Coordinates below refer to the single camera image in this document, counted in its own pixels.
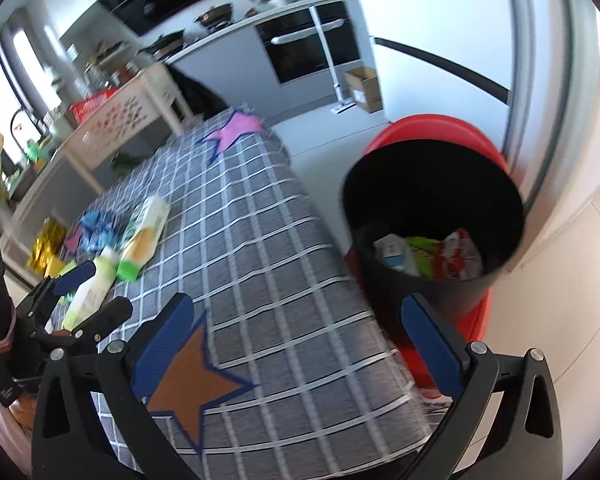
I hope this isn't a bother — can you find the dark cooking pot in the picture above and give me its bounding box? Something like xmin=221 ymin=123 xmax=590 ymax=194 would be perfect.
xmin=194 ymin=4 xmax=235 ymax=26

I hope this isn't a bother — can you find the dark jacket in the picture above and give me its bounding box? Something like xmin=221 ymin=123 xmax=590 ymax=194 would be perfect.
xmin=167 ymin=65 xmax=231 ymax=122

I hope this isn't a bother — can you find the white blue carton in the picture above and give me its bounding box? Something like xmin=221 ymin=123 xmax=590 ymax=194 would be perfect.
xmin=372 ymin=234 xmax=421 ymax=277

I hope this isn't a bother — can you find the black built-in oven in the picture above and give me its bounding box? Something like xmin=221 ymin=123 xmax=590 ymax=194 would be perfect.
xmin=254 ymin=0 xmax=363 ymax=86

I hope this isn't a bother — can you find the blue wrapper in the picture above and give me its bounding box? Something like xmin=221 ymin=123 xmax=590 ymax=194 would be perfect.
xmin=77 ymin=210 xmax=126 ymax=251

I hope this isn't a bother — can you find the grey lower kitchen cabinet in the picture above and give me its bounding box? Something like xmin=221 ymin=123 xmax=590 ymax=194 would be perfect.
xmin=165 ymin=0 xmax=376 ymax=126

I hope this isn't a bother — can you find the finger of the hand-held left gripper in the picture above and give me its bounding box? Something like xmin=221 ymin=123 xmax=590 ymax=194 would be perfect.
xmin=72 ymin=297 xmax=134 ymax=346
xmin=17 ymin=260 xmax=97 ymax=312

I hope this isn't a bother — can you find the white stick mop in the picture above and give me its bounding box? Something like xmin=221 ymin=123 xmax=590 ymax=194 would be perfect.
xmin=307 ymin=4 xmax=357 ymax=115

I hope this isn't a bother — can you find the sliding door frame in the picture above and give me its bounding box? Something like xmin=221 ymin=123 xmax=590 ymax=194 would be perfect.
xmin=502 ymin=0 xmax=600 ymax=211

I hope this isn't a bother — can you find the person's left forearm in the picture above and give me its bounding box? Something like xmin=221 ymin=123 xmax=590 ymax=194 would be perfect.
xmin=0 ymin=355 xmax=36 ymax=467

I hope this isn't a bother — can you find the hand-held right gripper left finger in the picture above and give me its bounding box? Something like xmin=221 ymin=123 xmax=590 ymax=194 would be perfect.
xmin=30 ymin=292 xmax=206 ymax=480

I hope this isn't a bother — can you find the kitchen faucet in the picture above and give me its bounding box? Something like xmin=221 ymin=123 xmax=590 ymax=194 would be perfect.
xmin=10 ymin=108 xmax=42 ymax=137

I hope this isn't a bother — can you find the cardboard box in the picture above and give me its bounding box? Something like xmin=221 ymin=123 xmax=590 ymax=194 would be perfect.
xmin=344 ymin=66 xmax=384 ymax=114

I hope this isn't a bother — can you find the yellow green packet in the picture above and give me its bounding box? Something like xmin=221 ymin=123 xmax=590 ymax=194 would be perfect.
xmin=47 ymin=257 xmax=79 ymax=282

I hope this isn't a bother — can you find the red plastic stool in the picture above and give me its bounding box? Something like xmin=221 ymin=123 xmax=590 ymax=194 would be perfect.
xmin=345 ymin=114 xmax=510 ymax=402

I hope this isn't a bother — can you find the cream chair with flower cutouts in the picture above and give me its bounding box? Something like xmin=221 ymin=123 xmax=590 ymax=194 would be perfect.
xmin=45 ymin=62 xmax=193 ymax=196

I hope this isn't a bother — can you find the red plastic basket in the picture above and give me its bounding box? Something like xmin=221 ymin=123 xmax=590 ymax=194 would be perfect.
xmin=69 ymin=87 xmax=121 ymax=121

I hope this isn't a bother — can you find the red plastic bag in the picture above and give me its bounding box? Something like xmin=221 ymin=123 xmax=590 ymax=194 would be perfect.
xmin=432 ymin=228 xmax=483 ymax=281

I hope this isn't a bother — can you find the black wok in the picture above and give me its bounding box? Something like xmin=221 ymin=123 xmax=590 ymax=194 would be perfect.
xmin=139 ymin=30 xmax=186 ymax=57

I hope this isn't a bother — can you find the white green plastic bottle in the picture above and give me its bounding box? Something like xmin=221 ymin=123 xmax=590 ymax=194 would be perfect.
xmin=61 ymin=246 xmax=118 ymax=331

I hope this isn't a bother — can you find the gold foil bag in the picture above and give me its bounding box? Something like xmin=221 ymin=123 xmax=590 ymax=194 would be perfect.
xmin=27 ymin=220 xmax=69 ymax=276

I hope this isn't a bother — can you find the grey checked tablecloth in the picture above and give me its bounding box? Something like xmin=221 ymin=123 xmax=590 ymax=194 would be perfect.
xmin=45 ymin=109 xmax=431 ymax=476

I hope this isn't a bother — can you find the kitchen window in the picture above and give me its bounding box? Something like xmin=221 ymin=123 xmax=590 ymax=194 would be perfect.
xmin=0 ymin=30 xmax=46 ymax=161

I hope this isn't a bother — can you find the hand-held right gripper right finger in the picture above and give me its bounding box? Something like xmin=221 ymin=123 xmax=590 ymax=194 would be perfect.
xmin=401 ymin=292 xmax=564 ymax=480

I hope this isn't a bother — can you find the black trash bin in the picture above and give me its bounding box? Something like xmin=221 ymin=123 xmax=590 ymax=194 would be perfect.
xmin=341 ymin=139 xmax=526 ymax=333

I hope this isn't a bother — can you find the white refrigerator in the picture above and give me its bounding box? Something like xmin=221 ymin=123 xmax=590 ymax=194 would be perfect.
xmin=347 ymin=0 xmax=518 ymax=126

